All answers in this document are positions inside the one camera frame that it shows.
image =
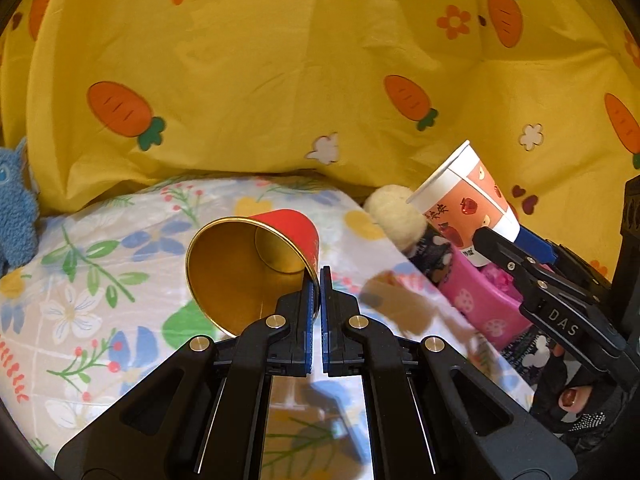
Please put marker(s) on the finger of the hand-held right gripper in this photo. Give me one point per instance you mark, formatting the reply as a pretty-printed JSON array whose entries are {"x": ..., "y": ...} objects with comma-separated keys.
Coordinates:
[
  {"x": 500, "y": 252},
  {"x": 532, "y": 242}
]

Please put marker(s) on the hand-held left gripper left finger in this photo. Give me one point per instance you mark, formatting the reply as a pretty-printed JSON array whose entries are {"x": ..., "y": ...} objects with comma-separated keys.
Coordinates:
[{"x": 311, "y": 340}]

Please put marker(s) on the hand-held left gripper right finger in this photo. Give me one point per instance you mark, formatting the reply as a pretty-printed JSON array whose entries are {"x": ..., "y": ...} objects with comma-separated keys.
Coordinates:
[{"x": 325, "y": 340}]

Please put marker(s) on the pink plastic bucket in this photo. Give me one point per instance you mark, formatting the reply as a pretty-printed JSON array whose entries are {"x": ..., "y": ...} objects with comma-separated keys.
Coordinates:
[{"x": 475, "y": 300}]

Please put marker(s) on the fruit print paper cup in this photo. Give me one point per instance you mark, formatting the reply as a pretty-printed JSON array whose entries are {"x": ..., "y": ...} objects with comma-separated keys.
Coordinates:
[{"x": 465, "y": 200}]

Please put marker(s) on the red paper cup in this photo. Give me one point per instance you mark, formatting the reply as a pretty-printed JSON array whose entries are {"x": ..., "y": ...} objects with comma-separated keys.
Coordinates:
[{"x": 290, "y": 230}]

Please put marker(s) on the person's right hand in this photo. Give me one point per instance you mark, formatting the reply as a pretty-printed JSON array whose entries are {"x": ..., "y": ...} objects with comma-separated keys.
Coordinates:
[{"x": 570, "y": 397}]

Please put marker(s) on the cream plush ball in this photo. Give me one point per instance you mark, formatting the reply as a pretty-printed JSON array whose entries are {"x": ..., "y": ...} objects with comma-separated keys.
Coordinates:
[{"x": 395, "y": 215}]

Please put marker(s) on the floral plastic tablecloth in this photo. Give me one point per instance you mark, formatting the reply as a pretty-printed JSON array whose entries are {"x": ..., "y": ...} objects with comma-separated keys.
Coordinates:
[{"x": 100, "y": 270}]

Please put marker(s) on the yellow carrot print curtain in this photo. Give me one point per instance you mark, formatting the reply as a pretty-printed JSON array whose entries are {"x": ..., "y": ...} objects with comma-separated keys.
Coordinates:
[{"x": 300, "y": 85}]

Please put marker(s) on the blue plush monster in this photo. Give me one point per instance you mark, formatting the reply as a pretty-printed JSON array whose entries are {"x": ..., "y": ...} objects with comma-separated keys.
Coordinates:
[{"x": 17, "y": 220}]

